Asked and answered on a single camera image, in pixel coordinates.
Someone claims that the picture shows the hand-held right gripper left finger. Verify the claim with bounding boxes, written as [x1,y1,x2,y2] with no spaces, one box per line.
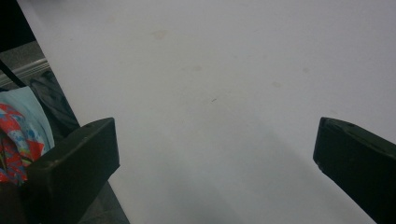
[20,117,120,224]

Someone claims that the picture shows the dark grey cloth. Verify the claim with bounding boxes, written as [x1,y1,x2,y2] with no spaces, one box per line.
[29,70,81,141]

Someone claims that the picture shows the light blue red patterned cloth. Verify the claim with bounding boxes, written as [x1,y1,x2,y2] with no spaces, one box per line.
[0,86,56,187]

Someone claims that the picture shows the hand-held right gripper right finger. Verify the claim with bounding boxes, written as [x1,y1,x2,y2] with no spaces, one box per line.
[312,117,396,224]

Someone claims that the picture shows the silver metal rail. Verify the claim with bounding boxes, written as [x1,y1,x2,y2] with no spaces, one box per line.
[0,57,50,88]

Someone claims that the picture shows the black strap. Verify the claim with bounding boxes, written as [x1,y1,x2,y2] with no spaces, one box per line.
[0,59,27,89]

